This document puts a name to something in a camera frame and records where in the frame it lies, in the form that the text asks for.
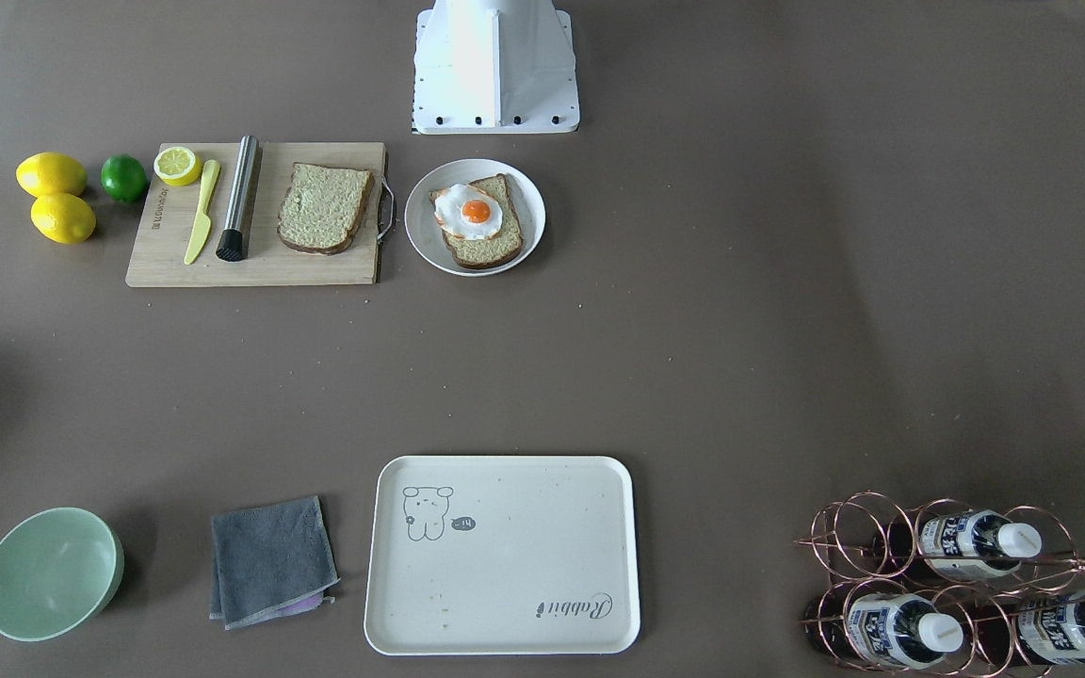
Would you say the white round plate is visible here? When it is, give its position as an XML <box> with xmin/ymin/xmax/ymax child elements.
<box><xmin>403</xmin><ymin>158</ymin><xmax>546</xmax><ymax>276</ymax></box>

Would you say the upper yellow lemon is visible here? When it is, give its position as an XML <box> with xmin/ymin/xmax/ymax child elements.
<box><xmin>14</xmin><ymin>152</ymin><xmax>88</xmax><ymax>199</ymax></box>

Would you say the wooden cutting board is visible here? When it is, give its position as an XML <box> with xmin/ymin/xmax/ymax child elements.
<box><xmin>125</xmin><ymin>141</ymin><xmax>387</xmax><ymax>287</ymax></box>

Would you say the lower yellow lemon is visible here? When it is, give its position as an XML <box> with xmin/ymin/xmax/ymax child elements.
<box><xmin>30</xmin><ymin>193</ymin><xmax>95</xmax><ymax>244</ymax></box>

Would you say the copper wire bottle rack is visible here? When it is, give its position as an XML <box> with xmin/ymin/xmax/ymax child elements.
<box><xmin>800</xmin><ymin>491</ymin><xmax>1085</xmax><ymax>677</ymax></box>

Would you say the green bowl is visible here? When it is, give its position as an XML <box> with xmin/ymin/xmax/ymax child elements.
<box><xmin>0</xmin><ymin>507</ymin><xmax>125</xmax><ymax>642</ymax></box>

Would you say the bread slice on plate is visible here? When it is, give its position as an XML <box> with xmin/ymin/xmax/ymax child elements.
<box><xmin>429</xmin><ymin>172</ymin><xmax>524</xmax><ymax>269</ymax></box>

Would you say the cream rabbit tray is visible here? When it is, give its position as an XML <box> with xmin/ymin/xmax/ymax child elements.
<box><xmin>363</xmin><ymin>455</ymin><xmax>641</xmax><ymax>656</ymax></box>

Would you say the yellow plastic knife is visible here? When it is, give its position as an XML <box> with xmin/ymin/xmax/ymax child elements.
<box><xmin>184</xmin><ymin>159</ymin><xmax>220</xmax><ymax>266</ymax></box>

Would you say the upper bottle in rack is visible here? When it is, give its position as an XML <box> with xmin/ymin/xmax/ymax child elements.
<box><xmin>869</xmin><ymin>509</ymin><xmax>1044</xmax><ymax>585</ymax></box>

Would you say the half cut lemon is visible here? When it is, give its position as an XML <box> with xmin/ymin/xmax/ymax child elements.
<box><xmin>154</xmin><ymin>146</ymin><xmax>203</xmax><ymax>187</ymax></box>

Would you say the green lime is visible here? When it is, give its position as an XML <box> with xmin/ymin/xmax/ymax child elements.
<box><xmin>100</xmin><ymin>153</ymin><xmax>148</xmax><ymax>204</ymax></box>

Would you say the bread slice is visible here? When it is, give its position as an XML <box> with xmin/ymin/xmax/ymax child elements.
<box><xmin>429</xmin><ymin>172</ymin><xmax>524</xmax><ymax>269</ymax></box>
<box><xmin>276</xmin><ymin>162</ymin><xmax>375</xmax><ymax>256</ymax></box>

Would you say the grey folded cloth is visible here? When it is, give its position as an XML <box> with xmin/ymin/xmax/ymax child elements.
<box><xmin>208</xmin><ymin>496</ymin><xmax>340</xmax><ymax>630</ymax></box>

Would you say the fried egg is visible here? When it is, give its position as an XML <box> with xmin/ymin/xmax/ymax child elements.
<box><xmin>433</xmin><ymin>184</ymin><xmax>505</xmax><ymax>241</ymax></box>

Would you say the yellow lemon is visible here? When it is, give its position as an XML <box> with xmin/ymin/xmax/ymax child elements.
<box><xmin>14</xmin><ymin>152</ymin><xmax>88</xmax><ymax>199</ymax></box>
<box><xmin>30</xmin><ymin>193</ymin><xmax>95</xmax><ymax>244</ymax></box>

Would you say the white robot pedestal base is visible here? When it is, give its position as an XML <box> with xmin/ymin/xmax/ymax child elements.
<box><xmin>411</xmin><ymin>1</ymin><xmax>580</xmax><ymax>135</ymax></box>

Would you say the lower bottle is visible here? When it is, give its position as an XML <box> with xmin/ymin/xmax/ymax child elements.
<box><xmin>970</xmin><ymin>589</ymin><xmax>1085</xmax><ymax>667</ymax></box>
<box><xmin>802</xmin><ymin>592</ymin><xmax>965</xmax><ymax>670</ymax></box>

